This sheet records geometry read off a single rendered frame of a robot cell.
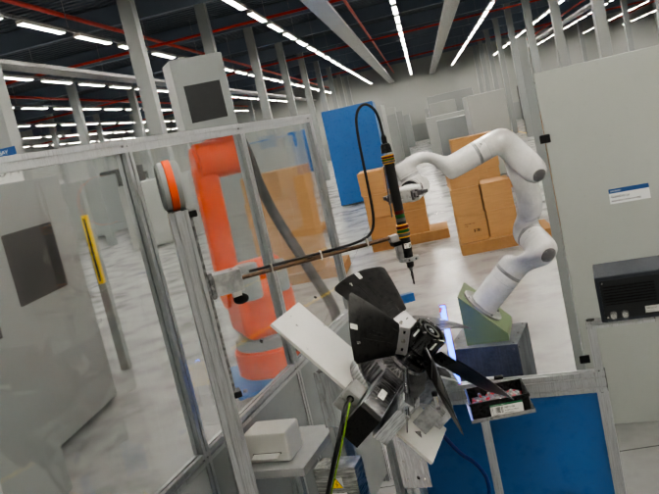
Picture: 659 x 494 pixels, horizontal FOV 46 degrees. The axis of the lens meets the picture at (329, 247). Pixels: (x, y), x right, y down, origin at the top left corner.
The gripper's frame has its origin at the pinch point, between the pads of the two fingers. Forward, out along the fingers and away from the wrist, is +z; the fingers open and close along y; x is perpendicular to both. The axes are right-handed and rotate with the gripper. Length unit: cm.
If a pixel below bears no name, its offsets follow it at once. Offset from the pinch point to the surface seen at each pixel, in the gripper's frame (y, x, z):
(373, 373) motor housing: 15, -54, 26
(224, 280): 50, -11, 47
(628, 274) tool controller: -69, -44, -21
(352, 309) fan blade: 12, -27, 41
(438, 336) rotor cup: -7.4, -46.1, 17.5
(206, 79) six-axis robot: 220, 90, -318
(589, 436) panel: -46, -106, -28
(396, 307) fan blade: 6.6, -35.9, 11.0
